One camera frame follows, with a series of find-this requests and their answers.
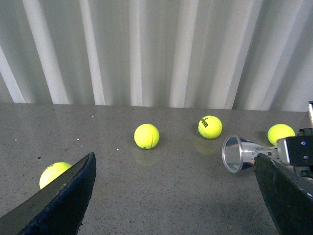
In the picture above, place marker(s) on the white pleated curtain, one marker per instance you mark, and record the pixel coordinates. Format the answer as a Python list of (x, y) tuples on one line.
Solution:
[(214, 54)]

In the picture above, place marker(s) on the left gripper black finger camera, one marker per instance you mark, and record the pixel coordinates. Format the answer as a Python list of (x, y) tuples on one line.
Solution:
[(58, 208)]

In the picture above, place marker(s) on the tennis ball behind left finger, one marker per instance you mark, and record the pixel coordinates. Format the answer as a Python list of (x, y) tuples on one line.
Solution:
[(52, 172)]

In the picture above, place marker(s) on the plain yellow tennis ball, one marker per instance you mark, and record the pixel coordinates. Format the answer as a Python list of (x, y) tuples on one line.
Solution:
[(146, 136)]

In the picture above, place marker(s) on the far right yellow tennis ball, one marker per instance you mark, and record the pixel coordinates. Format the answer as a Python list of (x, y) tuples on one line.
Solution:
[(279, 131)]

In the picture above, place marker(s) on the yellow tennis ball with logo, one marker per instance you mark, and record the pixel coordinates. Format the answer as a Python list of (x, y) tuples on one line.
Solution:
[(210, 127)]

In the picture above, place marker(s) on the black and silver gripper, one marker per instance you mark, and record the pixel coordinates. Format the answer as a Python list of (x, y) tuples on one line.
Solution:
[(287, 195)]

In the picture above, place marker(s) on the clear tennis ball can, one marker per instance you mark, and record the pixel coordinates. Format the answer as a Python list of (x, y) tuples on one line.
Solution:
[(239, 154)]

